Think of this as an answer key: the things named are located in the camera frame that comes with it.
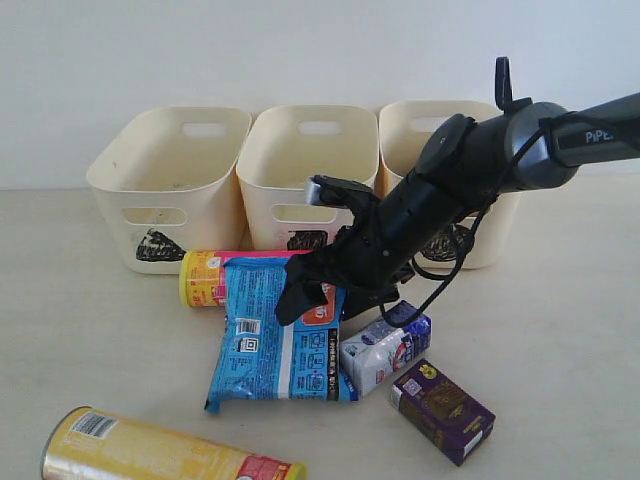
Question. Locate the blue white milk carton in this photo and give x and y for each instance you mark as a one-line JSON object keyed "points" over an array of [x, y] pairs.
{"points": [[378, 350]]}

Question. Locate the blue snack bag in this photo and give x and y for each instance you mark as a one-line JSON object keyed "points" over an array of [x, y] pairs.
{"points": [[260, 359]]}

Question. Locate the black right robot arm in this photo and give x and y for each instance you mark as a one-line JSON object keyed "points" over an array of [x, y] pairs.
{"points": [[462, 169]]}

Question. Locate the pink chips can yellow lid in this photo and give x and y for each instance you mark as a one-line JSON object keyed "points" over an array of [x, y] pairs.
{"points": [[202, 277]]}

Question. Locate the cream bin triangle mark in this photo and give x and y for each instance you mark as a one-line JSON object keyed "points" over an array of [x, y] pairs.
{"points": [[167, 185]]}

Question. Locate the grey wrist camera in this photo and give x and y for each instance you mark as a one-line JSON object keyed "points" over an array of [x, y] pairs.
{"points": [[332, 192]]}

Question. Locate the purple carton box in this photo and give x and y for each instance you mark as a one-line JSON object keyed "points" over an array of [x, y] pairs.
{"points": [[454, 421]]}

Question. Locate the cream bin circle mark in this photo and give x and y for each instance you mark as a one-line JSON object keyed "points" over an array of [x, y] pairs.
{"points": [[404, 128]]}

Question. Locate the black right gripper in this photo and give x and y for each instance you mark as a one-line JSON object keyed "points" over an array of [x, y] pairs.
{"points": [[361, 260]]}

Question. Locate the cream bin square mark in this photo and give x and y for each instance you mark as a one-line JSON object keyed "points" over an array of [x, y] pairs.
{"points": [[285, 147]]}

